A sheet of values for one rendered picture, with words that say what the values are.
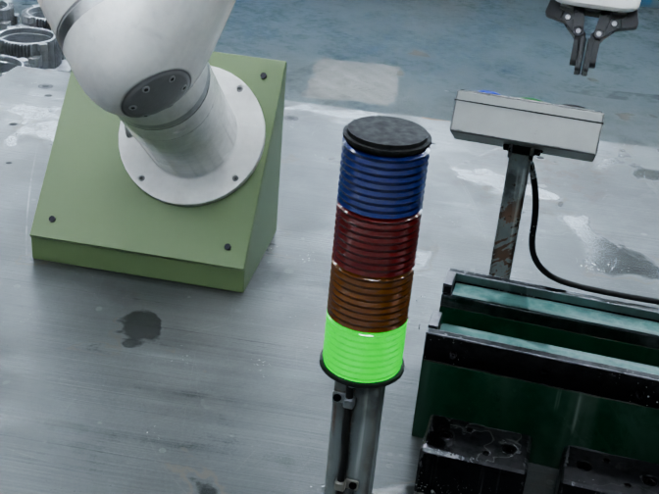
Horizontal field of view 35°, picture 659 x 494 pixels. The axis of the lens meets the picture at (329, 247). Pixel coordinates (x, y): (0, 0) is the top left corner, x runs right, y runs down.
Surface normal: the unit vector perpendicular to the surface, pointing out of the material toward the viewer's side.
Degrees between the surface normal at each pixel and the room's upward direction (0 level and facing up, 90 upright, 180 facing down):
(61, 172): 49
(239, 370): 0
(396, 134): 0
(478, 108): 62
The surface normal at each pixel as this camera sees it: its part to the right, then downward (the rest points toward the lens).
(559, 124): -0.19, -0.04
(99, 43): -0.44, 0.08
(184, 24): 0.69, 0.47
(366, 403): -0.26, 0.43
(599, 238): 0.08, -0.88
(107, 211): -0.09, -0.24
